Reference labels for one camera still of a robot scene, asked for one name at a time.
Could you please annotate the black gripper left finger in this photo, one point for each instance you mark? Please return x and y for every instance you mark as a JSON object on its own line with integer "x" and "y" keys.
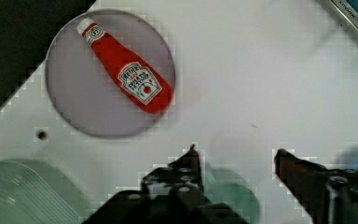
{"x": 173, "y": 194}

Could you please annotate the blue bowl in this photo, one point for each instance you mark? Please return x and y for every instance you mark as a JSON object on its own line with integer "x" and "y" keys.
{"x": 348, "y": 159}

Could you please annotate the grey round plate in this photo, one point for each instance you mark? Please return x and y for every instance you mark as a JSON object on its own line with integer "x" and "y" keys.
{"x": 80, "y": 88}

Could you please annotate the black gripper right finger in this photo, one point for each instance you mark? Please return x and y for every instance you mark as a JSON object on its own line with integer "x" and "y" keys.
{"x": 330, "y": 196}

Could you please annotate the green oval colander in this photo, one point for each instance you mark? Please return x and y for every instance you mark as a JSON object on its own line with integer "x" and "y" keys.
{"x": 34, "y": 192}

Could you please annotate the red ketchup bottle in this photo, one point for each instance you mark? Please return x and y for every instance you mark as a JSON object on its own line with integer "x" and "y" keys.
{"x": 137, "y": 79}

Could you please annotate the green cup with handle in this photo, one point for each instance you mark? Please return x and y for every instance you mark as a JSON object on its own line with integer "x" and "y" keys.
{"x": 226, "y": 186}

